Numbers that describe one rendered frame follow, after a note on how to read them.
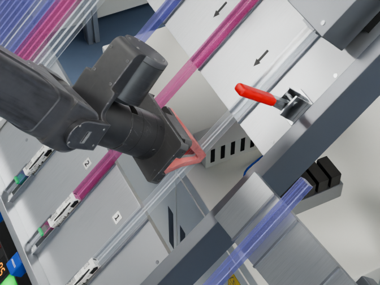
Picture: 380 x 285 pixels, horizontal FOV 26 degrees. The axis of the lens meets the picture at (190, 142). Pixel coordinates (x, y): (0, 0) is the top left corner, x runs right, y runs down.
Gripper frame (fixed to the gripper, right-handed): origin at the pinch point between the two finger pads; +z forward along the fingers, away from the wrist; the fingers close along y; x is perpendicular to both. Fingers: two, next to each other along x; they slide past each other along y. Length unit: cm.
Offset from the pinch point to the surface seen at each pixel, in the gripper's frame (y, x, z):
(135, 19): 135, 35, 100
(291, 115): -7.0, -12.9, 0.2
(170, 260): -9.1, 10.8, -0.8
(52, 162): 19.7, 20.6, 0.1
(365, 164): 9, -4, 50
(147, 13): 137, 32, 103
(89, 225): 5.8, 19.9, 0.0
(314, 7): -2.4, -24.2, -4.2
